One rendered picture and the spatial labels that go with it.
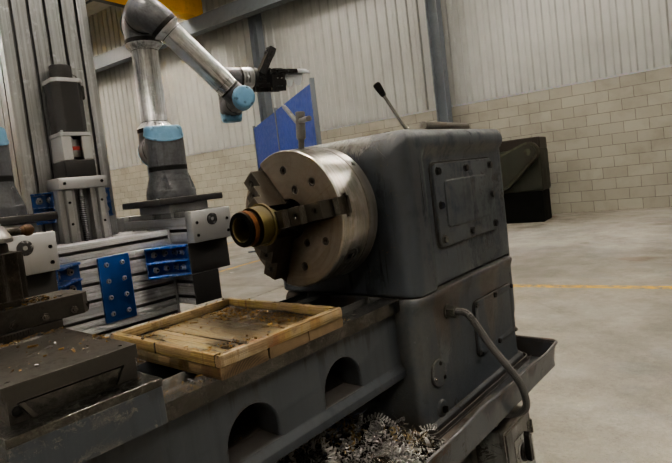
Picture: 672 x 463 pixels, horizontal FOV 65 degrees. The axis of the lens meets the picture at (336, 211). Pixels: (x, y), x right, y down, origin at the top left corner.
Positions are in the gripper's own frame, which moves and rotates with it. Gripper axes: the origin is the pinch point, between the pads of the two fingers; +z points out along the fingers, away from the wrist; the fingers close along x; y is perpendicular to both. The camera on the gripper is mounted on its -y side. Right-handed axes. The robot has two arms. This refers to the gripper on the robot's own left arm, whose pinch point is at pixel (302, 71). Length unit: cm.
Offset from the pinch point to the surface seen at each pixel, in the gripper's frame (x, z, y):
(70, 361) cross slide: 117, -88, 46
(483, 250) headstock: 78, 17, 57
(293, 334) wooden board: 105, -53, 55
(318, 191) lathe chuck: 86, -38, 33
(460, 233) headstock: 83, 4, 49
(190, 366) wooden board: 103, -71, 57
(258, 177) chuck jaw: 73, -46, 30
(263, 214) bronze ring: 85, -50, 37
